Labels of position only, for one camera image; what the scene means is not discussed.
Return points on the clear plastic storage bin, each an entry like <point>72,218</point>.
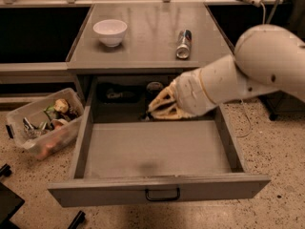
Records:
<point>38,128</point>

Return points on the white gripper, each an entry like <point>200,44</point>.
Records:
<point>191,92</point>

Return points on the grey counter cabinet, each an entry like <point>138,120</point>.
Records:
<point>149,46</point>

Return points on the silver blue can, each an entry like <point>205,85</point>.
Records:
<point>184,44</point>

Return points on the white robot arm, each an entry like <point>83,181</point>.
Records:
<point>266,59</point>

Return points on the white bowl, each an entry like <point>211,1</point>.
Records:
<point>110,32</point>

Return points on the grey open drawer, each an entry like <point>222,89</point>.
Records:
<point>118,155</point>

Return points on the black drawer handle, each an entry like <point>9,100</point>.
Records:
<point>162,195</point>

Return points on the yellow sponge in bin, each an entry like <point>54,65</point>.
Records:
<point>61,105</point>

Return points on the black tape roll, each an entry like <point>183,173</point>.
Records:
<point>153,89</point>

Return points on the black bag under counter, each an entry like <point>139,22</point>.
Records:
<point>115,93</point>

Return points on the black base lower left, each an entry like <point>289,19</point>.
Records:
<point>10,203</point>

